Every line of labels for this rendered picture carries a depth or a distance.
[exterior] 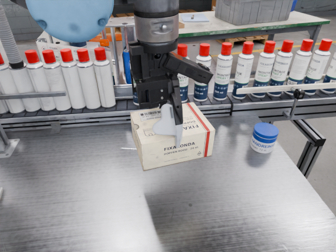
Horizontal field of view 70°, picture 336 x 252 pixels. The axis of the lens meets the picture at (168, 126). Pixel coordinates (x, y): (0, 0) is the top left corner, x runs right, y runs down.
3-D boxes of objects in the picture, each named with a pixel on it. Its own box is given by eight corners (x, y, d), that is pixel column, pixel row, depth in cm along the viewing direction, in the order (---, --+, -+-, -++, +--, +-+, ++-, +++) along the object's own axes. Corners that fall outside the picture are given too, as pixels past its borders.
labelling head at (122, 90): (140, 83, 101) (135, 17, 86) (141, 98, 91) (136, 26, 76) (106, 85, 100) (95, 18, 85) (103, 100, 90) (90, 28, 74)
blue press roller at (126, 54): (135, 90, 93) (132, 47, 83) (136, 94, 90) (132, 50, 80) (127, 90, 92) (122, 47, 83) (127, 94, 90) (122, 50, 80)
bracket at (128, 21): (135, 19, 86) (134, 16, 86) (135, 26, 77) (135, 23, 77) (96, 20, 85) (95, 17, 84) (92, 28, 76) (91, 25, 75)
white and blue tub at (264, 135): (272, 141, 79) (277, 124, 74) (273, 155, 73) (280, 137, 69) (249, 137, 80) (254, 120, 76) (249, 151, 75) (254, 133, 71)
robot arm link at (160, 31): (170, 7, 44) (187, 16, 38) (171, 33, 47) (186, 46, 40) (130, 10, 42) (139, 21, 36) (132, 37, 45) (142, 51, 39)
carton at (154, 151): (191, 126, 65) (193, 102, 61) (211, 155, 55) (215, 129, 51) (132, 137, 61) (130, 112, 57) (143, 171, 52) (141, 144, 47)
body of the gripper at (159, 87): (132, 94, 52) (125, 36, 44) (170, 88, 54) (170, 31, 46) (140, 113, 46) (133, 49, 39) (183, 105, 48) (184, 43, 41)
